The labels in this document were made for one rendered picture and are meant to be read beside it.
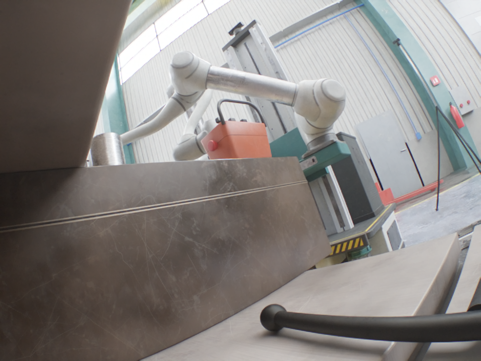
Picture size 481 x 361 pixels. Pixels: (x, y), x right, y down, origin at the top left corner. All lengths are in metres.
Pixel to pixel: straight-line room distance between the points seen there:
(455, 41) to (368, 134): 4.12
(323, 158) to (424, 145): 6.13
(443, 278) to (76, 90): 0.58
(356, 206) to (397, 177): 5.48
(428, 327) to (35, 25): 0.42
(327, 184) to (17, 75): 1.34
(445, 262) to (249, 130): 0.66
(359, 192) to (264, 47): 1.06
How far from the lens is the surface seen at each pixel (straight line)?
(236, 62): 1.87
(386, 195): 5.48
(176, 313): 0.54
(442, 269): 0.47
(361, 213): 1.53
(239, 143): 0.79
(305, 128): 1.23
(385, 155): 7.00
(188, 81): 1.11
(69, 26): 0.27
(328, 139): 1.22
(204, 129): 1.27
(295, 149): 1.45
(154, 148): 10.12
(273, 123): 1.63
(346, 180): 1.54
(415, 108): 7.46
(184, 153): 1.29
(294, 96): 1.09
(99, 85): 0.34
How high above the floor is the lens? 0.47
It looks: 12 degrees up
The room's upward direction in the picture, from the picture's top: 19 degrees counter-clockwise
